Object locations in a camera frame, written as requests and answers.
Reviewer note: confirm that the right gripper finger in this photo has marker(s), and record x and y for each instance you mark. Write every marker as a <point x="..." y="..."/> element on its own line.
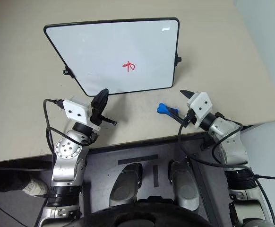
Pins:
<point x="178" y="118"/>
<point x="187" y="94"/>

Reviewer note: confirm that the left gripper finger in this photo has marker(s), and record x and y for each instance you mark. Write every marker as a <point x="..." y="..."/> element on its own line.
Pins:
<point x="109" y="120"/>
<point x="102" y="100"/>

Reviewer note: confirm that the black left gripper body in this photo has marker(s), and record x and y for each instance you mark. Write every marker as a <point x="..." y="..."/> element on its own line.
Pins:
<point x="96" y="119"/>

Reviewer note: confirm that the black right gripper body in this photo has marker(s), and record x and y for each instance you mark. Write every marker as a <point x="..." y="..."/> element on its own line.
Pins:
<point x="190" y="119"/>

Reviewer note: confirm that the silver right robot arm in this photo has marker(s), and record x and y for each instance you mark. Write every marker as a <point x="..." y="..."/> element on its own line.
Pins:
<point x="234" y="146"/>

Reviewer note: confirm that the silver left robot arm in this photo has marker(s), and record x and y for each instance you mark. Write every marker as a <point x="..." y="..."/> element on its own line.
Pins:
<point x="65" y="165"/>

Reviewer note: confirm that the blue eraser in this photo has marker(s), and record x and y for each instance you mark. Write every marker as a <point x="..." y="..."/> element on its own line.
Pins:
<point x="162" y="108"/>

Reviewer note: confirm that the black board stand knob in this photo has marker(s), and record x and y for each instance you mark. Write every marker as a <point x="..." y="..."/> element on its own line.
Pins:
<point x="67" y="72"/>
<point x="178" y="60"/>

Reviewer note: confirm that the red marker scribble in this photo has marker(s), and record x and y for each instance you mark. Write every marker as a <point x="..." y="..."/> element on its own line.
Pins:
<point x="129" y="66"/>

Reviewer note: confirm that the long black tape strip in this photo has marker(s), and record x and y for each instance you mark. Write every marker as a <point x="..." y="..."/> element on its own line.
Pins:
<point x="137" y="159"/>

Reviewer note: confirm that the short black tape strip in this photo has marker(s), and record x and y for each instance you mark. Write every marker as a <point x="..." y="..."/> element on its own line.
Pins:
<point x="155" y="176"/>

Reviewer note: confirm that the grey left robot foot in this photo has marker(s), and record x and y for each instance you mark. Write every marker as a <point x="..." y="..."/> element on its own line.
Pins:
<point x="124" y="186"/>

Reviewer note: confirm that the grey robot foot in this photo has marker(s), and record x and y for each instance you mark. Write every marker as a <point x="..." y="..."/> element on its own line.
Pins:
<point x="184" y="189"/>
<point x="124" y="186"/>

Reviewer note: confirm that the grey right robot foot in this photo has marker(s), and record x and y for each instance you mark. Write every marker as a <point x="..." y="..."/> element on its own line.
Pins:
<point x="184" y="189"/>

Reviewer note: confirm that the white knit shoe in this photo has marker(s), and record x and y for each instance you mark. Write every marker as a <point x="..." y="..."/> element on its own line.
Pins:
<point x="34" y="188"/>

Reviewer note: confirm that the black zip tie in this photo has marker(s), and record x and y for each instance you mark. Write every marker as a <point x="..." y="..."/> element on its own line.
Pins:
<point x="269" y="177"/>

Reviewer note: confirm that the black robot torso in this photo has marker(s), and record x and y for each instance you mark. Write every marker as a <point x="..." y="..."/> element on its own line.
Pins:
<point x="147" y="216"/>

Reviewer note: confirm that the dark trouser leg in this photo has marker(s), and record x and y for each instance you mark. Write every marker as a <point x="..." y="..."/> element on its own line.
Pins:
<point x="5" y="182"/>

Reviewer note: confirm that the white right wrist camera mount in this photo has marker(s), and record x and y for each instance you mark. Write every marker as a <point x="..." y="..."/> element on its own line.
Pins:
<point x="202" y="104"/>

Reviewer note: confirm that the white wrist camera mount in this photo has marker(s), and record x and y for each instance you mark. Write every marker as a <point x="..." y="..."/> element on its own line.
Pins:
<point x="202" y="104"/>
<point x="77" y="110"/>

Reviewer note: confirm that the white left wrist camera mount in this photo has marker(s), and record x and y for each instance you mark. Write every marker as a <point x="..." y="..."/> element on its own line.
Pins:
<point x="77" y="110"/>

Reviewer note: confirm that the white board with black frame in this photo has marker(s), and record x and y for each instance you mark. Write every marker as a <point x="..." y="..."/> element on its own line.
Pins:
<point x="109" y="47"/>

